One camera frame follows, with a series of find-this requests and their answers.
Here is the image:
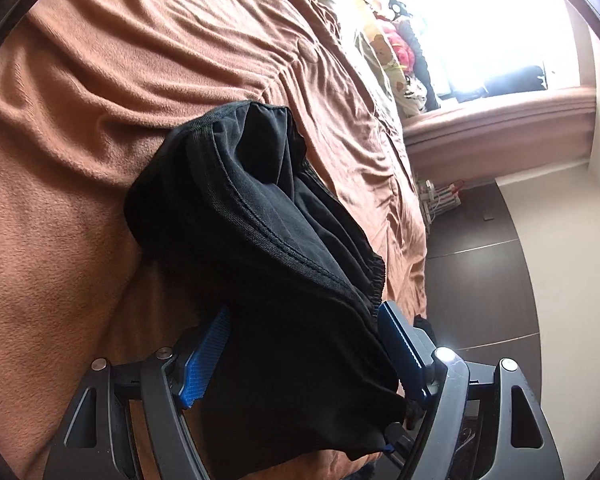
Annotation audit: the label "folded black cloth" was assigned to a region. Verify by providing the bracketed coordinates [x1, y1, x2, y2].
[412, 314, 435, 343]

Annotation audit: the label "red plush toy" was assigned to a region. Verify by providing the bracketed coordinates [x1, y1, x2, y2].
[376, 16, 417, 70]

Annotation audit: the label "brown blanket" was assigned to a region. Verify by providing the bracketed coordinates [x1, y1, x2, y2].
[0, 0, 431, 480]

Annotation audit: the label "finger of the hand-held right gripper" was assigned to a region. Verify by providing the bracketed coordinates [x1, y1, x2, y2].
[382, 422, 417, 457]

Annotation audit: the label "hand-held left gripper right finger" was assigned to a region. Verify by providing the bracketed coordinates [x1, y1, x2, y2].
[376, 301, 564, 480]

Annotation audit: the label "window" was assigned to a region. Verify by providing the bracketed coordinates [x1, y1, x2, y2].
[330, 0, 573, 107]

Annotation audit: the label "dark grey plush toy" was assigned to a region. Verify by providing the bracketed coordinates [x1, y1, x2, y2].
[399, 17, 442, 112]

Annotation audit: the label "white power strip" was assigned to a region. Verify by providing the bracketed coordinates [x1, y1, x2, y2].
[416, 179, 465, 222]

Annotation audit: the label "dark brown wardrobe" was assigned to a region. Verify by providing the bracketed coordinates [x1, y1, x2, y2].
[422, 180, 543, 376]

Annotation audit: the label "cow pattern plush toy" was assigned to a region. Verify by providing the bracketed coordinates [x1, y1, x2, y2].
[394, 77, 429, 117]

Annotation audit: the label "black pants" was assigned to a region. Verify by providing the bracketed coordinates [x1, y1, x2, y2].
[124, 101, 422, 461]

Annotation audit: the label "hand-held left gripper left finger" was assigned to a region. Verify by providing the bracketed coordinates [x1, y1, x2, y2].
[42, 305, 232, 480]

